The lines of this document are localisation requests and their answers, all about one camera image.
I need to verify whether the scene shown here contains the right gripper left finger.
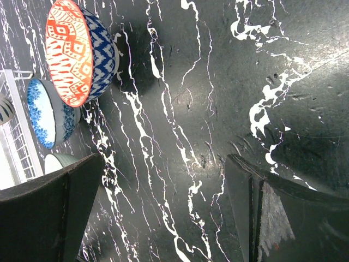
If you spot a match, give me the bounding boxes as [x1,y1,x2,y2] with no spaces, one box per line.
[1,153,105,261]

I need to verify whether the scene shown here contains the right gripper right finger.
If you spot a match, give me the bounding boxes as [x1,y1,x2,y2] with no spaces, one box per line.
[225,154,348,261]

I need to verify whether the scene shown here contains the mint green bowl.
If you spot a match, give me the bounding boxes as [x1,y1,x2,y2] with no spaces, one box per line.
[44,153,79,175]

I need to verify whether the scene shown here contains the blue patterned bowl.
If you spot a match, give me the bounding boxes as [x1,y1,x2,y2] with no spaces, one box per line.
[27,78,81,150]

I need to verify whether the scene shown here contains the white bowl orange rim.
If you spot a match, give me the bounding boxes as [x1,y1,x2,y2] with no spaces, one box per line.
[0,94,15,125]

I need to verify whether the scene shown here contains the red patterned bowl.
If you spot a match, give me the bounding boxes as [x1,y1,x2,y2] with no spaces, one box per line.
[45,1,119,108]

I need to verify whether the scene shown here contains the white wire dish rack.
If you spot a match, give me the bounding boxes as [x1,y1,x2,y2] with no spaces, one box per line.
[1,69,44,187]

